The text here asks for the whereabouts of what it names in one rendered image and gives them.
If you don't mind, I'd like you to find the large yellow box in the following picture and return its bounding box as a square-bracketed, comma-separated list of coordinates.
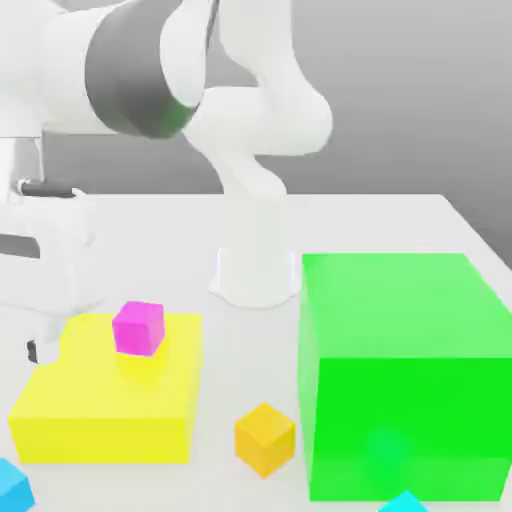
[7, 311, 204, 466]

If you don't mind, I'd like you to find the small orange cube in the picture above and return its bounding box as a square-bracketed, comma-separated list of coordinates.
[233, 402, 297, 480]

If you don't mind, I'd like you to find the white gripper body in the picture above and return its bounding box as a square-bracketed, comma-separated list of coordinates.
[0, 192, 106, 319]

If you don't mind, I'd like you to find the small cyan cube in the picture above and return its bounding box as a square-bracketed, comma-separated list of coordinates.
[376, 489, 430, 512]

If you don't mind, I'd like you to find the small magenta cube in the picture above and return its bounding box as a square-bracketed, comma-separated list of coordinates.
[111, 300, 166, 358]

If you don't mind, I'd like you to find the large green box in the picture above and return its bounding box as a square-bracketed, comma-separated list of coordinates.
[297, 252, 512, 504]

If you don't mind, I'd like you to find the small blue cube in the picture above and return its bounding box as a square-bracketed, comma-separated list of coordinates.
[0, 457, 37, 512]

